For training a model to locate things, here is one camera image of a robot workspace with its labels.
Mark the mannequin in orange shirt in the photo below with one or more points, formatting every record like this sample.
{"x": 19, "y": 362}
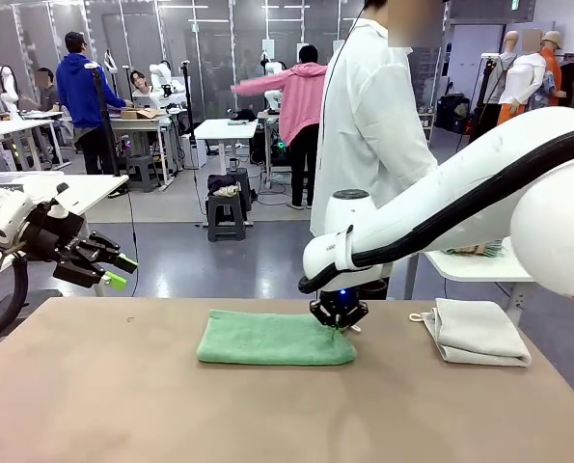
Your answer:
{"x": 551, "y": 60}

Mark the white towel with loop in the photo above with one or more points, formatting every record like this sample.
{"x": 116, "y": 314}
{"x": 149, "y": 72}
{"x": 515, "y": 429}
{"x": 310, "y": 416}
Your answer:
{"x": 479, "y": 333}

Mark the person in white shirt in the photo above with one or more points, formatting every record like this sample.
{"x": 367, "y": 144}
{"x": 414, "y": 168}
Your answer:
{"x": 363, "y": 120}

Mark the man in blue hoodie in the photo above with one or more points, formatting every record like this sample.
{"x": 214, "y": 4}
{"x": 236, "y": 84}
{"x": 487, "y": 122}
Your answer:
{"x": 79, "y": 91}

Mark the long white desk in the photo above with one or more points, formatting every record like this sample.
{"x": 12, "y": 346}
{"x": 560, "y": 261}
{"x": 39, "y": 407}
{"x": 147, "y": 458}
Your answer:
{"x": 16, "y": 128}

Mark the person's right hand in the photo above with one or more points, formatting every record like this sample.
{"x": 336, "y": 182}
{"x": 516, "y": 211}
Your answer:
{"x": 474, "y": 249}

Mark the dark-haired person black trousers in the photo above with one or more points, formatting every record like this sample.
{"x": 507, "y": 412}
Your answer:
{"x": 301, "y": 164}

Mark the black suitcase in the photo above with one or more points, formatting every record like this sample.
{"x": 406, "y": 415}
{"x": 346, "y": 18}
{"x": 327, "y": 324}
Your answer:
{"x": 453, "y": 113}

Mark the white rectangular panel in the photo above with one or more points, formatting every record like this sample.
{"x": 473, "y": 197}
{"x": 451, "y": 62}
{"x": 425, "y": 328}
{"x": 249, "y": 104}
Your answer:
{"x": 267, "y": 49}
{"x": 303, "y": 48}

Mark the cardboard box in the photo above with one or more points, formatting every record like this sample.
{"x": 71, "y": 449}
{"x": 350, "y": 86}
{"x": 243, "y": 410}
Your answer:
{"x": 139, "y": 114}

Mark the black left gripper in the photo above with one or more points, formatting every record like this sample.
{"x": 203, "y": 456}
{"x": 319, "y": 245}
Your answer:
{"x": 55, "y": 231}

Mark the seated person grey shirt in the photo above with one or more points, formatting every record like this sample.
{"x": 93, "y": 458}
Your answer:
{"x": 45, "y": 96}

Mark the white side table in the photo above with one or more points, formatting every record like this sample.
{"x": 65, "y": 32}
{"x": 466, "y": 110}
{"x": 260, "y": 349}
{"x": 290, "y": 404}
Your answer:
{"x": 89, "y": 188}
{"x": 474, "y": 270}

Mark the grey step stool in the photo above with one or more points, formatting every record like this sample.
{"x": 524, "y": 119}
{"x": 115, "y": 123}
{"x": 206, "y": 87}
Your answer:
{"x": 142, "y": 171}
{"x": 226, "y": 226}
{"x": 246, "y": 185}

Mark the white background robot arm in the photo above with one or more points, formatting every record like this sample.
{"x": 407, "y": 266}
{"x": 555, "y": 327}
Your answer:
{"x": 163, "y": 82}
{"x": 2, "y": 87}
{"x": 272, "y": 99}

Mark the black tripod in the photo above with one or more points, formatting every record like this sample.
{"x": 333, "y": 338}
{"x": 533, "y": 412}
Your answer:
{"x": 482, "y": 96}

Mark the white work desk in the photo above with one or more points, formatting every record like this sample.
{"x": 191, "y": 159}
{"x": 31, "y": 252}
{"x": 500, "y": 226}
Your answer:
{"x": 166, "y": 144}

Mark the dark clothes pile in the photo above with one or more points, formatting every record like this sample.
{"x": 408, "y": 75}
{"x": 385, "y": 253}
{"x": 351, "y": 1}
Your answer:
{"x": 221, "y": 183}

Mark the thin black pole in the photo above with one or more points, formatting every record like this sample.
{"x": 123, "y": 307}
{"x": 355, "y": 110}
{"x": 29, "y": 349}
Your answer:
{"x": 186, "y": 96}

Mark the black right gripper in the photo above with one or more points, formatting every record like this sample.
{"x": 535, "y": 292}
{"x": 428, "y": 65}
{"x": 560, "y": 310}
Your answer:
{"x": 339, "y": 300}

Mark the white standing desk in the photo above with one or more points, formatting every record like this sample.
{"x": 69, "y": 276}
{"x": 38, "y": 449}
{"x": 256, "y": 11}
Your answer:
{"x": 214, "y": 130}

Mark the seated dark-haired person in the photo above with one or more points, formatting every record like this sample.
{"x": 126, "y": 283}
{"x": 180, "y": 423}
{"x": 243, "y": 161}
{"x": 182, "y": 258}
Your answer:
{"x": 139, "y": 83}

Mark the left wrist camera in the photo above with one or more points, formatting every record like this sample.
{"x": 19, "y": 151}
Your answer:
{"x": 57, "y": 209}

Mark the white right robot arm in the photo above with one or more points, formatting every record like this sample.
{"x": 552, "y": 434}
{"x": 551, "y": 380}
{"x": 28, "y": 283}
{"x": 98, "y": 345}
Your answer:
{"x": 460, "y": 202}

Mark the mint green towel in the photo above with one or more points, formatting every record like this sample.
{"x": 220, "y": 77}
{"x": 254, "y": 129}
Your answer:
{"x": 500, "y": 248}
{"x": 267, "y": 337}

